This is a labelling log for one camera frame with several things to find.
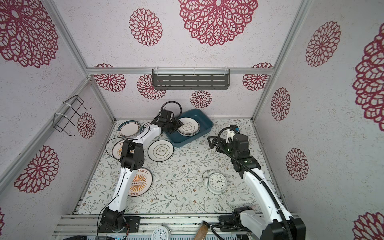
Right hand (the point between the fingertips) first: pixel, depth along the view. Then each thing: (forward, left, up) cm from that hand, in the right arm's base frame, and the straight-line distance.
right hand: (214, 137), depth 77 cm
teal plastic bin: (+16, +24, -24) cm, 37 cm away
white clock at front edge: (-40, +25, -21) cm, 52 cm away
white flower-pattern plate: (+28, +14, -22) cm, 38 cm away
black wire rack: (0, +76, +11) cm, 77 cm away
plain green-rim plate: (+26, +62, -24) cm, 71 cm away
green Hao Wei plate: (+27, +50, -23) cm, 61 cm away
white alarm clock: (-15, -2, -21) cm, 26 cm away
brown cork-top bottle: (-39, +6, -21) cm, 45 cm away
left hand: (+24, +21, -18) cm, 37 cm away
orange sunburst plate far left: (+5, +63, -22) cm, 67 cm away
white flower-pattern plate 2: (+6, +34, -23) cm, 41 cm away
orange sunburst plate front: (-15, +42, -24) cm, 50 cm away
